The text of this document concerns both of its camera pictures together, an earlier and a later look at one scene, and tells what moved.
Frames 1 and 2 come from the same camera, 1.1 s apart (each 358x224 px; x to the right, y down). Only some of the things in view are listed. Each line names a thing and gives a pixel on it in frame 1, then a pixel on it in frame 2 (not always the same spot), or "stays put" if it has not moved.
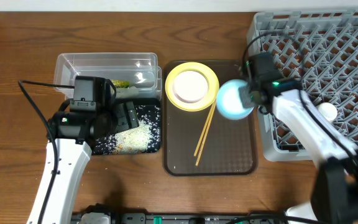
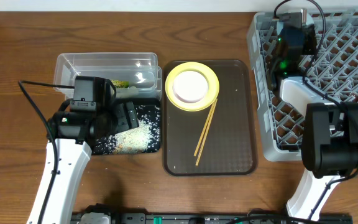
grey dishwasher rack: x=334 y=53 stays put
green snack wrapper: x=120 y=83 stays put
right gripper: x=246 y=97 -> x=293 y=38
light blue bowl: x=229 y=101 -> x=309 y=21
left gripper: x=127 y=115 stays put
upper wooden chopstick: x=205 y=128 stays put
